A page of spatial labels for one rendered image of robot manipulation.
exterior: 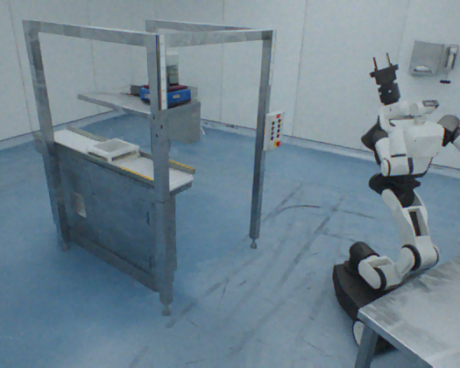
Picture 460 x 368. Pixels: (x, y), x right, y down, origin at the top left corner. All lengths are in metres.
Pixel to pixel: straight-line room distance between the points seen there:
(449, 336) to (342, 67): 4.23
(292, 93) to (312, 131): 0.59
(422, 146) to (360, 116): 3.16
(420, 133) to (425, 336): 1.11
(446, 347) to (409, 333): 0.11
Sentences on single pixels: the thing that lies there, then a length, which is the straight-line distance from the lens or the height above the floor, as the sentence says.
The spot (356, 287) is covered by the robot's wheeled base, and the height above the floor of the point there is 0.17.
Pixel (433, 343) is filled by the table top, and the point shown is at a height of 0.86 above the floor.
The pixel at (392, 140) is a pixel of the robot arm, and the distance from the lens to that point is 1.95.
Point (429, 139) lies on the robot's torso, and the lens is 2.28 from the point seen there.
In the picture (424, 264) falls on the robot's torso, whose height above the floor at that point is 0.57.
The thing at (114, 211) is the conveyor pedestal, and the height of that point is 0.49.
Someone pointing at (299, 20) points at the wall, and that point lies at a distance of 5.49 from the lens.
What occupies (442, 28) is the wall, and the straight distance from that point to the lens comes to 5.16.
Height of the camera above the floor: 1.79
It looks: 25 degrees down
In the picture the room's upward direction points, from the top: 3 degrees clockwise
